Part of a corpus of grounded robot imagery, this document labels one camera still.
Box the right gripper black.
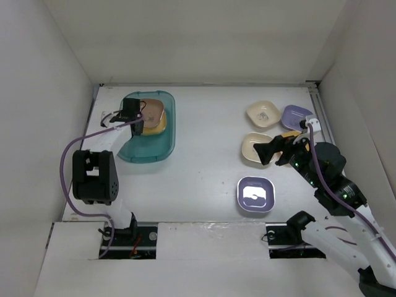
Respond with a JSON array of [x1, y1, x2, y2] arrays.
[[252, 131, 321, 188]]

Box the cream panda plate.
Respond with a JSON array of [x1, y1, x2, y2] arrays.
[[241, 132, 273, 163], [246, 101, 282, 128]]

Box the small yellow panda plate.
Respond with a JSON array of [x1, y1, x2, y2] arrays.
[[281, 131, 301, 138]]

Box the purple panda plate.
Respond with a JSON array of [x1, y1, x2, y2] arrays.
[[281, 105, 312, 131], [236, 176, 276, 213]]

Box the large yellow panda plate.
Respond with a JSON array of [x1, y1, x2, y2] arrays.
[[142, 111, 167, 136]]

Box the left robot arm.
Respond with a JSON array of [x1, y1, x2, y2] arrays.
[[72, 98, 147, 246]]

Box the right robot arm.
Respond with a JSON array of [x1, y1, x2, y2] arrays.
[[253, 136, 395, 296]]

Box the teal plastic bin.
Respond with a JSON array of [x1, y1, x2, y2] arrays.
[[118, 90, 176, 163]]

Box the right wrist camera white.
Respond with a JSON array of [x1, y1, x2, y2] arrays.
[[299, 114, 321, 133]]

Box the aluminium rail right edge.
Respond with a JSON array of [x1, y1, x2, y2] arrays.
[[306, 81, 335, 144]]

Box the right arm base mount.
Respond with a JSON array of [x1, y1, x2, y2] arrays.
[[261, 223, 326, 259]]

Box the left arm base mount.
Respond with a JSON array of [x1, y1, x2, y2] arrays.
[[101, 225, 158, 260]]

